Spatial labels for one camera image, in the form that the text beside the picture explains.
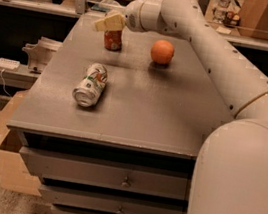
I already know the red soda can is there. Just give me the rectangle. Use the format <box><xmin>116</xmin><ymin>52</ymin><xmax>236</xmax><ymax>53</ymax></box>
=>
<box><xmin>103</xmin><ymin>30</ymin><xmax>122</xmax><ymax>51</ymax></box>

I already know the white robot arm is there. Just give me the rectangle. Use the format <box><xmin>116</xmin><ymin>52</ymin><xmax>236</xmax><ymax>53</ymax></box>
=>
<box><xmin>94</xmin><ymin>0</ymin><xmax>268</xmax><ymax>214</ymax></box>

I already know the clear water bottle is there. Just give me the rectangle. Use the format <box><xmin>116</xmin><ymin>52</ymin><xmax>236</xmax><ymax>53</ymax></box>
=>
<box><xmin>213</xmin><ymin>0</ymin><xmax>231</xmax><ymax>24</ymax></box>

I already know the grey drawer cabinet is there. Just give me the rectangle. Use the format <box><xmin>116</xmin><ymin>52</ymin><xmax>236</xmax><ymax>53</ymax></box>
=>
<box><xmin>8</xmin><ymin>16</ymin><xmax>231</xmax><ymax>214</ymax></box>

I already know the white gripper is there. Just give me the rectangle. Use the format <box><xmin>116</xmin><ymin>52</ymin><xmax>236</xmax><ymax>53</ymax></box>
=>
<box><xmin>94</xmin><ymin>0</ymin><xmax>165</xmax><ymax>32</ymax></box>

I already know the white green soda can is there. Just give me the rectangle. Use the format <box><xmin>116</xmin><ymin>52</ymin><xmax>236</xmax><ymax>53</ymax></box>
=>
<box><xmin>72</xmin><ymin>63</ymin><xmax>108</xmax><ymax>107</ymax></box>

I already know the white power strip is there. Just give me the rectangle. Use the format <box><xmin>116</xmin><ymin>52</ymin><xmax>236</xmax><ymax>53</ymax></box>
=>
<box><xmin>0</xmin><ymin>58</ymin><xmax>20</xmax><ymax>70</ymax></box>

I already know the cardboard box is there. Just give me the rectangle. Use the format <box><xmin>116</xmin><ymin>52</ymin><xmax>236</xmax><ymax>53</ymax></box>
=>
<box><xmin>0</xmin><ymin>90</ymin><xmax>41</xmax><ymax>196</ymax></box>

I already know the white plastic bracket part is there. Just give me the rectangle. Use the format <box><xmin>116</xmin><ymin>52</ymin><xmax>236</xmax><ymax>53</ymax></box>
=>
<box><xmin>22</xmin><ymin>37</ymin><xmax>62</xmax><ymax>73</ymax></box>

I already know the orange fruit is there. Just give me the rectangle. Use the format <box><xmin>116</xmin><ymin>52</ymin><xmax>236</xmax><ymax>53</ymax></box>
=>
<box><xmin>150</xmin><ymin>39</ymin><xmax>175</xmax><ymax>65</ymax></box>

